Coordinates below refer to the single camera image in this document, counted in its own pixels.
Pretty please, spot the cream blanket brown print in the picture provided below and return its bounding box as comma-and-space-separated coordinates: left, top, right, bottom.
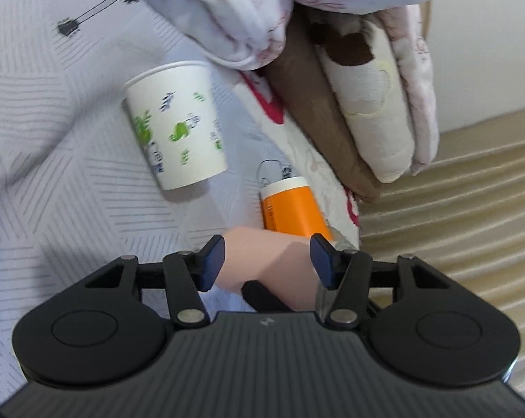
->
308, 6, 416, 184

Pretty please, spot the white cloth red print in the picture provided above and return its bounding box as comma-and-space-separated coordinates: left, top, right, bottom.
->
232, 70, 361, 249

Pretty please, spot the person's forearm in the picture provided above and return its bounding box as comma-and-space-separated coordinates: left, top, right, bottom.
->
214, 226, 347, 314

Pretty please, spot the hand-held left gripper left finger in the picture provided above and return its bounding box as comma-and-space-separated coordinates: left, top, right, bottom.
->
85, 234, 226, 330

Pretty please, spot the beige ribbed mattress cover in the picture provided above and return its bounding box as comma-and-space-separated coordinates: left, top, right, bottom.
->
357, 107, 525, 407

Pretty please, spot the white paper cup green print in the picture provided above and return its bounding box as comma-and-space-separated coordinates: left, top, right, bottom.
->
122, 60, 229, 191

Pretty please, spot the lavender folded quilt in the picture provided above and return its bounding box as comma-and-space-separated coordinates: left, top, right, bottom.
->
122, 0, 435, 71

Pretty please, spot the metal wire ring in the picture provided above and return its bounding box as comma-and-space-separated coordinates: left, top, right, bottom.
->
256, 159, 290, 186

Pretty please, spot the orange bottle white cap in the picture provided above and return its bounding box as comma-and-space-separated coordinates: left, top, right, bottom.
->
260, 176, 335, 245

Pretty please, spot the pink folded quilt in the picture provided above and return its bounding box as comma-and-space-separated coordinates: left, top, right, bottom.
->
375, 2, 440, 177

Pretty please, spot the black strap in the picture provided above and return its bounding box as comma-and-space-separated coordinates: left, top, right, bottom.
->
241, 279, 296, 313

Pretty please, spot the white line-patterned bed sheet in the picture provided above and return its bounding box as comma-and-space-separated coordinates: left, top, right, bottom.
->
0, 0, 265, 407

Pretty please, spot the brown cushion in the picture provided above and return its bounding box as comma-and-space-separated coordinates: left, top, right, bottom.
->
266, 9, 383, 204

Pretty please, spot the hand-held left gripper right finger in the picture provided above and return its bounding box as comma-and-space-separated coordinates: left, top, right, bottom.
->
310, 233, 451, 332

